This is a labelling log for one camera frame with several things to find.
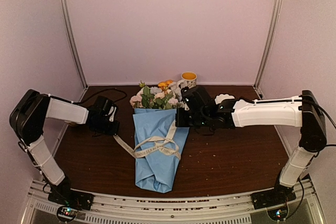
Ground white flower stem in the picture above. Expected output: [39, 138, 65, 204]
[153, 92, 182, 110]

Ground white scalloped bowl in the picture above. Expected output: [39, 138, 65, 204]
[214, 93, 236, 105]

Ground circuit board with leds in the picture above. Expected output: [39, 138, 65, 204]
[267, 208, 288, 221]
[56, 206, 78, 222]

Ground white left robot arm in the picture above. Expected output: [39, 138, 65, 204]
[9, 89, 119, 186]

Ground blue wrapping paper sheet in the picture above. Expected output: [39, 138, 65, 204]
[133, 109, 189, 193]

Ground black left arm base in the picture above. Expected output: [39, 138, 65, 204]
[48, 176, 94, 210]

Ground left circuit board with LEDs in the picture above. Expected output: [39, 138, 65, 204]
[56, 206, 78, 222]

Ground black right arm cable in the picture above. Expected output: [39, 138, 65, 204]
[301, 95, 336, 148]

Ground small patterned cup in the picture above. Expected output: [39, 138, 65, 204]
[65, 121, 78, 127]

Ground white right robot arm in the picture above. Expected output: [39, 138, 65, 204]
[175, 86, 327, 204]

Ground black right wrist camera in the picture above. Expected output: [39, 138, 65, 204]
[181, 86, 212, 112]

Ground white mug yellow inside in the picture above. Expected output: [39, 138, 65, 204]
[180, 72, 197, 88]

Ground aluminium front rail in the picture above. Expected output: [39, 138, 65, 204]
[19, 179, 326, 223]

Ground cream printed ribbon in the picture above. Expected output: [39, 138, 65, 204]
[113, 120, 181, 160]

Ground orange flower stem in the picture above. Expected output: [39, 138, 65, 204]
[157, 80, 173, 91]

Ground aluminium frame post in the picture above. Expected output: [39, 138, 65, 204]
[254, 0, 283, 92]
[60, 0, 88, 89]

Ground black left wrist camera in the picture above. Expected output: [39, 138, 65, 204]
[93, 95, 118, 122]

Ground right circuit board with LEDs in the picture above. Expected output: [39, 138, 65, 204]
[267, 208, 288, 221]

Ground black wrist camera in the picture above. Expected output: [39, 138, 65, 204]
[181, 86, 212, 112]
[93, 95, 118, 122]

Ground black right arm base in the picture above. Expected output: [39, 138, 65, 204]
[251, 179, 296, 209]

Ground right aluminium frame post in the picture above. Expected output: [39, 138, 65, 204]
[254, 0, 283, 92]

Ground left aluminium frame post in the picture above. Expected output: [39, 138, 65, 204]
[60, 0, 88, 89]

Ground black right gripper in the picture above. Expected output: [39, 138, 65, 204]
[176, 107, 210, 127]

